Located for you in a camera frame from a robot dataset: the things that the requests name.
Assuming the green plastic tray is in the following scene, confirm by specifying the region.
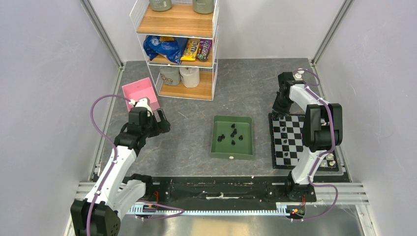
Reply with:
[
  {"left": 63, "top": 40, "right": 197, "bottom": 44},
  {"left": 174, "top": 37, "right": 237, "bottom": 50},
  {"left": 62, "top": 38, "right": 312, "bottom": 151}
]
[{"left": 210, "top": 115, "right": 253, "bottom": 160}]

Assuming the pink plastic box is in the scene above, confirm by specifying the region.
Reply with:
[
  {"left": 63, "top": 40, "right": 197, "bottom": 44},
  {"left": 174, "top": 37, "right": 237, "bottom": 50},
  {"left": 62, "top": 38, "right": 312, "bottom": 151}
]
[{"left": 122, "top": 77, "right": 160, "bottom": 111}]

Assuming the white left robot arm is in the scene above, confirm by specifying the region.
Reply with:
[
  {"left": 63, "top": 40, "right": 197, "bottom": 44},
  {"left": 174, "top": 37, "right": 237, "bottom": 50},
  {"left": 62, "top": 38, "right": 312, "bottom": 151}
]
[{"left": 70, "top": 107, "right": 171, "bottom": 236}]

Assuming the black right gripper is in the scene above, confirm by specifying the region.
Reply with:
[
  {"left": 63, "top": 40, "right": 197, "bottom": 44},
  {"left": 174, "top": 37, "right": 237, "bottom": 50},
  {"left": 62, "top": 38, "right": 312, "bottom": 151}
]
[{"left": 272, "top": 91, "right": 293, "bottom": 118}]

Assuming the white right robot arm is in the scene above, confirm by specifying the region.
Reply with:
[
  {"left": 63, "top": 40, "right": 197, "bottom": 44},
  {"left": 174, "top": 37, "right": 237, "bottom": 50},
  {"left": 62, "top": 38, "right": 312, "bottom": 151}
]
[{"left": 272, "top": 72, "right": 343, "bottom": 201}]

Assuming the yellow candy bag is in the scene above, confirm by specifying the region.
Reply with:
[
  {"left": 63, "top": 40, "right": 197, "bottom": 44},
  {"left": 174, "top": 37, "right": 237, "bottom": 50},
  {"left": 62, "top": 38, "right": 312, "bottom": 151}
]
[{"left": 180, "top": 38, "right": 200, "bottom": 61}]

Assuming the cream soap pump bottle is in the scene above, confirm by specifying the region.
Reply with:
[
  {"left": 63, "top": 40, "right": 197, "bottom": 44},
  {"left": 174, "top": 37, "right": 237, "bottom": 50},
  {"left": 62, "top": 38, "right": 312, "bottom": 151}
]
[{"left": 294, "top": 68, "right": 306, "bottom": 81}]

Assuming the green jar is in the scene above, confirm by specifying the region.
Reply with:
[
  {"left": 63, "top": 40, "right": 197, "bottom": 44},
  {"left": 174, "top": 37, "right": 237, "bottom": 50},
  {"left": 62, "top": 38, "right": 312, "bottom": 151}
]
[
  {"left": 192, "top": 0, "right": 214, "bottom": 14},
  {"left": 149, "top": 0, "right": 172, "bottom": 12}
]

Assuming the white chess pieces row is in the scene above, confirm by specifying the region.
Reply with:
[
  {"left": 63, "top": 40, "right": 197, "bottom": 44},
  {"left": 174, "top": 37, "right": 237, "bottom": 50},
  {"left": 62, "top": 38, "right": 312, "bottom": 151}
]
[{"left": 319, "top": 118, "right": 337, "bottom": 168}]

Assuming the blue snack bag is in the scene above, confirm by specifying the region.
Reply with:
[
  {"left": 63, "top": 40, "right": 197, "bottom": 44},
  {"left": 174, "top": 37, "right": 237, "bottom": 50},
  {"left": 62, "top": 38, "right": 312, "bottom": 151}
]
[{"left": 143, "top": 35, "right": 188, "bottom": 64}]

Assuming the grey patterned mug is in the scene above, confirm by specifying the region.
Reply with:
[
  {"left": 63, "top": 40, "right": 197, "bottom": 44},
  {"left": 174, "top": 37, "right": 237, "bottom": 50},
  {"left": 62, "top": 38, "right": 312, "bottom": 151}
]
[{"left": 160, "top": 66, "right": 181, "bottom": 86}]

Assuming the green jar right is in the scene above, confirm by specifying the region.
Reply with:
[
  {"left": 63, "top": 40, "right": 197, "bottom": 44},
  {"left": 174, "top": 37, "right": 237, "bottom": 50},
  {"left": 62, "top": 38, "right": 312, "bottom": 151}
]
[{"left": 192, "top": 0, "right": 214, "bottom": 14}]

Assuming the green jar left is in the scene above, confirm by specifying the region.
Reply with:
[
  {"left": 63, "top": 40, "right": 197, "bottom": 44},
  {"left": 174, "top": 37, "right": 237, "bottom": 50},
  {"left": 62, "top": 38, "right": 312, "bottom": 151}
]
[{"left": 149, "top": 0, "right": 172, "bottom": 12}]

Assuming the black and white chessboard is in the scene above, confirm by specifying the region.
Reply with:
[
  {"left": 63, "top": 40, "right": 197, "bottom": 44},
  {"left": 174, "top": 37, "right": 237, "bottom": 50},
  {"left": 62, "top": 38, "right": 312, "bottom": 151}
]
[{"left": 268, "top": 113, "right": 339, "bottom": 170}]

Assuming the white wire wooden shelf rack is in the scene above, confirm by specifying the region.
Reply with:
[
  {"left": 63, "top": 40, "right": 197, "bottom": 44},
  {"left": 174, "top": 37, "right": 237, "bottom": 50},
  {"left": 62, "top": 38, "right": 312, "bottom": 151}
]
[{"left": 130, "top": 0, "right": 220, "bottom": 101}]

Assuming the brown candy bag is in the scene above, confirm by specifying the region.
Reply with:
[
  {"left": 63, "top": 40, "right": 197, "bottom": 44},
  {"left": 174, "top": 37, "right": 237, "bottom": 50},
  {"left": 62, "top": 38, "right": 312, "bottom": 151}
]
[{"left": 196, "top": 39, "right": 212, "bottom": 61}]

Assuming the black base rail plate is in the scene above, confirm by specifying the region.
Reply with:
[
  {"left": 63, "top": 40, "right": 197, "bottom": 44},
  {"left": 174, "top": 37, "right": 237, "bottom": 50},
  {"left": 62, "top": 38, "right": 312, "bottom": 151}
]
[{"left": 91, "top": 174, "right": 353, "bottom": 206}]

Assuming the white toilet paper roll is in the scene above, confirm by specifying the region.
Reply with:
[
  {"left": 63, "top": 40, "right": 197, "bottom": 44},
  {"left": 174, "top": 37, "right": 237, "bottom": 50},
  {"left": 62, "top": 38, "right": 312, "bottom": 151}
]
[{"left": 179, "top": 67, "right": 200, "bottom": 88}]

